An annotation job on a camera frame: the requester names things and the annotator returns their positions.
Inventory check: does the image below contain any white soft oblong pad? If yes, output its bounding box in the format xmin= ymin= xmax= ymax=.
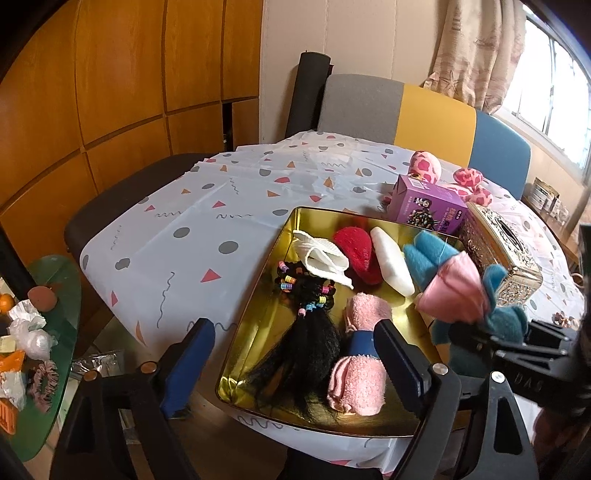
xmin=370 ymin=227 xmax=415 ymax=297

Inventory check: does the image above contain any red fuzzy pad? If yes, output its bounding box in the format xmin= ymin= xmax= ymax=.
xmin=332 ymin=226 xmax=383 ymax=286

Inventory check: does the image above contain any white knitted cloth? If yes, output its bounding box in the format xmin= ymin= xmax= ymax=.
xmin=293 ymin=230 xmax=353 ymax=289

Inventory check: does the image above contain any left patterned curtain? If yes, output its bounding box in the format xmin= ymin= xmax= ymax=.
xmin=423 ymin=0 xmax=526 ymax=114

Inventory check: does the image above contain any dark bench seat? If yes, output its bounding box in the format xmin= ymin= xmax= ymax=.
xmin=64 ymin=153 xmax=209 ymax=265

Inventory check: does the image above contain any patterned white tablecloth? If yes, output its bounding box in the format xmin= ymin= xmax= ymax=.
xmin=79 ymin=130 xmax=585 ymax=476

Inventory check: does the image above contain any gold metal tray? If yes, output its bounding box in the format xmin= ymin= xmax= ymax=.
xmin=216 ymin=207 xmax=421 ymax=437

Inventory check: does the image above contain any purple snack box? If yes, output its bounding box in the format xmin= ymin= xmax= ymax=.
xmin=387 ymin=175 xmax=468 ymax=235

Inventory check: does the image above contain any wooden cabinet wall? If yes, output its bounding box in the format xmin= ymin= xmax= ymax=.
xmin=1 ymin=1 xmax=263 ymax=263

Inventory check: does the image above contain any grey yellow blue chair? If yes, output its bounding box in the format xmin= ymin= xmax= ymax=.
xmin=318 ymin=74 xmax=531 ymax=199

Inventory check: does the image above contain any pink towel blue band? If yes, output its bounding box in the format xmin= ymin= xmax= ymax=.
xmin=327 ymin=293 xmax=392 ymax=417

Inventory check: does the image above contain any window with bars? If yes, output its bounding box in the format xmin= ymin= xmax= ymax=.
xmin=499 ymin=6 xmax=590 ymax=176

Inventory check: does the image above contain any ornate silver tissue box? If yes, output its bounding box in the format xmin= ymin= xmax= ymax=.
xmin=459 ymin=203 xmax=543 ymax=305

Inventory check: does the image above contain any pink spotted plush toy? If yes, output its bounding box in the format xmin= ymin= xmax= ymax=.
xmin=408 ymin=151 xmax=493 ymax=207

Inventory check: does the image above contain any black rolled mat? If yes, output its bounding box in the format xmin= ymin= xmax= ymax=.
xmin=286 ymin=52 xmax=332 ymax=137

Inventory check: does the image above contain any black hair extension with beads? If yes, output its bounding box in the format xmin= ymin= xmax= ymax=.
xmin=246 ymin=261 xmax=342 ymax=421

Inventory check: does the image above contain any blue and pink plush toy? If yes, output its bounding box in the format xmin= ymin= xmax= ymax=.
xmin=403 ymin=231 xmax=528 ymax=345

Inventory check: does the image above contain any green glass side table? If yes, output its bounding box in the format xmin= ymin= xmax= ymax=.
xmin=0 ymin=254 xmax=83 ymax=462

